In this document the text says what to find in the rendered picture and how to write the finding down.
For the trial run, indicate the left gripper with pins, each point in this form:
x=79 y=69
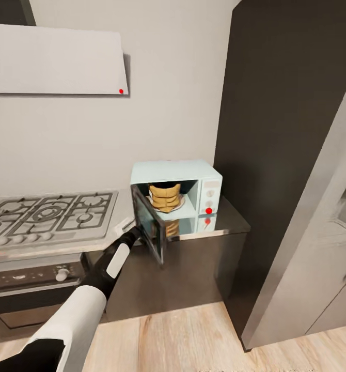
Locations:
x=134 y=234

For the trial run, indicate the microwave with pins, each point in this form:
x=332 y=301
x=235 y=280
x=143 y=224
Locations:
x=199 y=194

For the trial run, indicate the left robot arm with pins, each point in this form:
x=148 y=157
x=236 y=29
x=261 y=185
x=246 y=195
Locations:
x=63 y=342

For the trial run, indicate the oven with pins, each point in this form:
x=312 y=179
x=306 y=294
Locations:
x=33 y=290

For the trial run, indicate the popcorn bag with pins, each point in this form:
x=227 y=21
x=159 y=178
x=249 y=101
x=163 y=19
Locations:
x=165 y=195

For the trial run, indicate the burner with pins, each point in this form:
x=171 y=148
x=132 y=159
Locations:
x=28 y=221

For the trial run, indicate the range hood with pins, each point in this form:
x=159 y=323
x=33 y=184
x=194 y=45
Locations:
x=35 y=59

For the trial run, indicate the fridge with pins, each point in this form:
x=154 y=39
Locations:
x=281 y=150

